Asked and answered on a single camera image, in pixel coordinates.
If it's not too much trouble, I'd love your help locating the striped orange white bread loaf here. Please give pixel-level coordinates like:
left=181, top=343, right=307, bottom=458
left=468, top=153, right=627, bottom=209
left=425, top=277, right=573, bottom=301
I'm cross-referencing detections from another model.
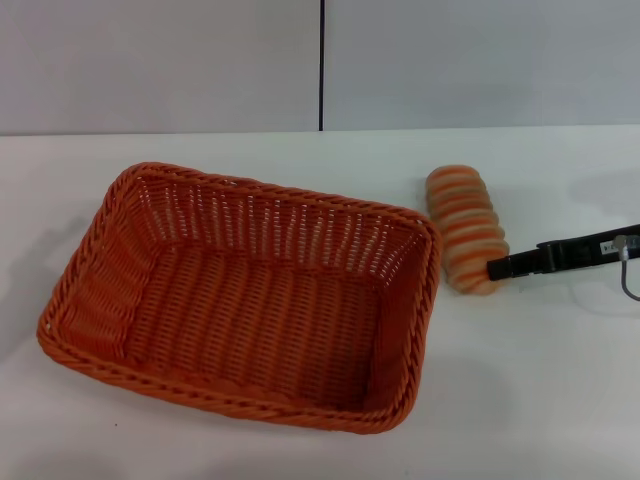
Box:
left=424, top=163, right=511, bottom=296

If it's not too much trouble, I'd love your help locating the orange woven plastic basket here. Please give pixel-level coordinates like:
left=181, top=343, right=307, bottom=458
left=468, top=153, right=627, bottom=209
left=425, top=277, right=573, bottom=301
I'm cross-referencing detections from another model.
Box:
left=36, top=160, right=444, bottom=433

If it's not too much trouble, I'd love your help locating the grey right gripper cable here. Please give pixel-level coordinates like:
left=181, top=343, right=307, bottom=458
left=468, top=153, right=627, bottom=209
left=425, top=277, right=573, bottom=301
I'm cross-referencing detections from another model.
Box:
left=612, top=233, right=640, bottom=302

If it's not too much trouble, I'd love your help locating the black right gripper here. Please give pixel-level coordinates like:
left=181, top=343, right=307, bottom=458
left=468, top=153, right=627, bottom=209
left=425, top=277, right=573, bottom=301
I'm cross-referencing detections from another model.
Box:
left=486, top=226, right=640, bottom=282

